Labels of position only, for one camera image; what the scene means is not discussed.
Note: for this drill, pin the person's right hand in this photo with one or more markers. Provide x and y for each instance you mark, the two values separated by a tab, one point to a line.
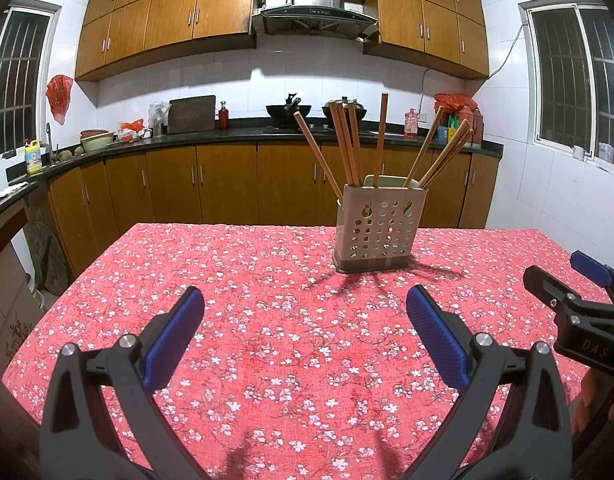
589	400

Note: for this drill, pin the beige perforated chopstick holder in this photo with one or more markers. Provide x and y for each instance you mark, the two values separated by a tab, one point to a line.
377	230

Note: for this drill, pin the blue box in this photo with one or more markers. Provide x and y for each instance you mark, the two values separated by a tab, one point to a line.
442	133

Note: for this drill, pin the red floral tablecloth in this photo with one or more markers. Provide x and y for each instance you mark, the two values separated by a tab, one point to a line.
287	310

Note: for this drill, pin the yellow box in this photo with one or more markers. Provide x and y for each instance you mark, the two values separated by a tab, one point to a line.
452	135

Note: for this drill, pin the metal faucet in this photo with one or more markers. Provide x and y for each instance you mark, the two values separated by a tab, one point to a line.
49	135

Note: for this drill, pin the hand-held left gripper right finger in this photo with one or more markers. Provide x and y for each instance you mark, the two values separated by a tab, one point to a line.
437	340

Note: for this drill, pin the red and white plastic bag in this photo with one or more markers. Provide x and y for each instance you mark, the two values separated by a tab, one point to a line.
132	130

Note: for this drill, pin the black wok with lid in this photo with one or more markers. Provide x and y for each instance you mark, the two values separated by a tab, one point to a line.
362	109

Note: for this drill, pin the yellow detergent bottle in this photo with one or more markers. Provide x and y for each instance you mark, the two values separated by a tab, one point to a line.
34	158

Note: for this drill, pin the wooden wall cabinets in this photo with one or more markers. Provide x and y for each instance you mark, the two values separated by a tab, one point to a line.
172	10

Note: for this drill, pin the black kitchen countertop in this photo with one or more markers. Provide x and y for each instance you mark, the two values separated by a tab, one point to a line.
247	131

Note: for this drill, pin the pink plastic bottle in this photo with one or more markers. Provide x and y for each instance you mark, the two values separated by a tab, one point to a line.
411	123

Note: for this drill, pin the wooden base cabinets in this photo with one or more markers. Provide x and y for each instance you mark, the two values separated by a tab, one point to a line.
227	180

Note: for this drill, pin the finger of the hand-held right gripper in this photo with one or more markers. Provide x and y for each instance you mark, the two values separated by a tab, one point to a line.
542	282
589	265

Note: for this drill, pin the dark round board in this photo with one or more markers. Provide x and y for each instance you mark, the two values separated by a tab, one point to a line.
47	260

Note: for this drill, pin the green basin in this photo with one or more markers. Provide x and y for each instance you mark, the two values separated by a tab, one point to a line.
97	142

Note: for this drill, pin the white rag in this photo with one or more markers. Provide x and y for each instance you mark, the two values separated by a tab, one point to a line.
7	191

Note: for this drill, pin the white cup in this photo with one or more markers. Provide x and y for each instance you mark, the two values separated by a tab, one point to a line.
578	153

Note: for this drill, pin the clear plastic bottle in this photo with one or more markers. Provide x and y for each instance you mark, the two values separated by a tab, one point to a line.
606	152

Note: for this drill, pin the green bottle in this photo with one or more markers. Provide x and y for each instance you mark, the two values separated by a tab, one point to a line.
453	122

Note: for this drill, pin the red plastic bag on wall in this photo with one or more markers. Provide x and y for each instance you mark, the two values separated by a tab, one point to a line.
59	97

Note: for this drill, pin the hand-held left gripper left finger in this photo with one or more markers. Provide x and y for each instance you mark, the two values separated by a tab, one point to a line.
174	340

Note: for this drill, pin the barred window by sink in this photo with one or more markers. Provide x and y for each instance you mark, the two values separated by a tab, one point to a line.
17	85

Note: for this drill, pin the clear plastic bag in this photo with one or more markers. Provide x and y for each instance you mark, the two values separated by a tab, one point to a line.
158	117

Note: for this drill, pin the red glass bottle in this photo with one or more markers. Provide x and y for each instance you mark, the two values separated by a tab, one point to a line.
223	118

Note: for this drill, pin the large barred window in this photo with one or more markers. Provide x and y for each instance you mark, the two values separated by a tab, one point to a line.
562	75

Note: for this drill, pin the dark wooden cutting board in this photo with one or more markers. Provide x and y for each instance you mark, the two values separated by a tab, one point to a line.
191	115

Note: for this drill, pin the gas stove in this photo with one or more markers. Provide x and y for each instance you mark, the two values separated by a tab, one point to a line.
307	129

